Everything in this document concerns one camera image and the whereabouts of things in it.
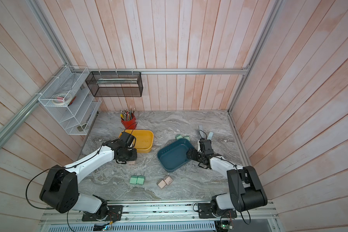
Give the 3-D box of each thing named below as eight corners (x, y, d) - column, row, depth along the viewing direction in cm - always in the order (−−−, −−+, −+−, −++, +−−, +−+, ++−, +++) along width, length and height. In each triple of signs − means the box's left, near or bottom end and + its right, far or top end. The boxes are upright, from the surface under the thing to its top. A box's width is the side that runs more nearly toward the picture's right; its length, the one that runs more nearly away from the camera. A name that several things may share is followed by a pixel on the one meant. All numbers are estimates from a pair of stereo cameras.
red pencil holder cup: (125, 131, 110) (121, 122, 101) (124, 124, 114) (120, 115, 106) (137, 129, 111) (134, 119, 103) (136, 122, 116) (133, 113, 107)
